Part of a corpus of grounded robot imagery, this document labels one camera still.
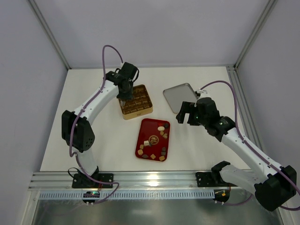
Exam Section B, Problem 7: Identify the silver tin lid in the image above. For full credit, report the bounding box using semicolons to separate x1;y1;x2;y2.
163;83;197;114

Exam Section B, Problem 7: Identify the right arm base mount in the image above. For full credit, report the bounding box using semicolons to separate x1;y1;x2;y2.
195;172;215;188

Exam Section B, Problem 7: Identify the aluminium rail frame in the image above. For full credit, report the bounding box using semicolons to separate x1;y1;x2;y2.
28;170;258;190

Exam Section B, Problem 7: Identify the red rectangular tray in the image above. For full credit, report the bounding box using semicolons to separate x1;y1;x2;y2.
135;118;171;162

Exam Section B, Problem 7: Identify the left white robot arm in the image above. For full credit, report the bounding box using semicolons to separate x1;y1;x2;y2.
61;62;139;181

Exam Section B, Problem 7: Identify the perforated cable duct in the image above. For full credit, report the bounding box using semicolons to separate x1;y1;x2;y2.
38;189;215;200

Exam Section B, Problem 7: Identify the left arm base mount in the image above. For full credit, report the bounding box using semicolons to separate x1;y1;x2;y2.
72;173;113;189

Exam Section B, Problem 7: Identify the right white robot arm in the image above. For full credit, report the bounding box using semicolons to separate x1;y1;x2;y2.
176;97;299;211

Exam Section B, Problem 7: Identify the gold chocolate tin box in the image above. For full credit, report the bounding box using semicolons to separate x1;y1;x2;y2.
119;84;153;120

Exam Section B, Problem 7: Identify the white oval chocolate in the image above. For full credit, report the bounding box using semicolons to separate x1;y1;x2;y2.
157;126;165;131

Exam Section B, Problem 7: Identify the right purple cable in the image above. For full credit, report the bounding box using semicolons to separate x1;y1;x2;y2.
199;80;300;211

